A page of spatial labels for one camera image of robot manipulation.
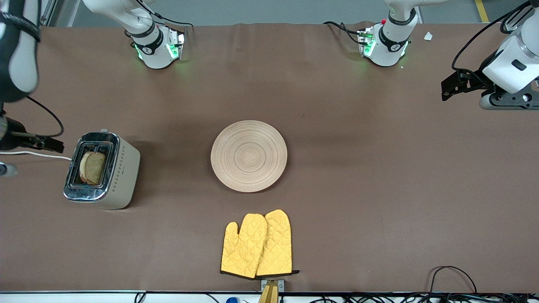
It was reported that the brown table cover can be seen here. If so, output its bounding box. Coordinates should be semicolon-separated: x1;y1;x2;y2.
0;21;539;294

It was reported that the round wooden plate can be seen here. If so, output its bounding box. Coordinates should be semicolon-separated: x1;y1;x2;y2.
211;120;288;193

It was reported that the white toaster power cord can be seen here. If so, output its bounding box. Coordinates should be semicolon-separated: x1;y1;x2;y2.
0;151;73;161

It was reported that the grey metal clamp bracket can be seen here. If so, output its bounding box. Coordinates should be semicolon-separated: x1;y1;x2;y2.
260;279;285;293

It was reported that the yellow quilted oven mitt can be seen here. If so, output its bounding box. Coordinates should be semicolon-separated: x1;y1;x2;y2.
220;213;268;279
256;209;299;277

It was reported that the black arm base cable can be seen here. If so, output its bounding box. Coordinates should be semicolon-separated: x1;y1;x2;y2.
149;11;194;29
323;21;363;45

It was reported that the black looped cable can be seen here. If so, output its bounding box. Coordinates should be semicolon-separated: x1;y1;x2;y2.
427;266;478;295

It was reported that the aluminium frame strut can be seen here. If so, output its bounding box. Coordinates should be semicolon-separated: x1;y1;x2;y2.
40;0;57;27
503;0;532;33

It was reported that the yellow wooden stick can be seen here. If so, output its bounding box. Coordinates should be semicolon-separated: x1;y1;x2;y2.
258;281;279;303

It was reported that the silver beige two-slot toaster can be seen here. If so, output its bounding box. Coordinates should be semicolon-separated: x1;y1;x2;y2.
63;128;141;210

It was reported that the black left arm base cable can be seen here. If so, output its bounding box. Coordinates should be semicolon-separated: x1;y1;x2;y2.
323;21;363;45

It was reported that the brown bread slice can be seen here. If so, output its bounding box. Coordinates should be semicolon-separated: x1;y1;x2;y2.
79;151;107;186

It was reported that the black right arm base cable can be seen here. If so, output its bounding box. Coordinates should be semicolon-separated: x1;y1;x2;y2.
149;11;194;29

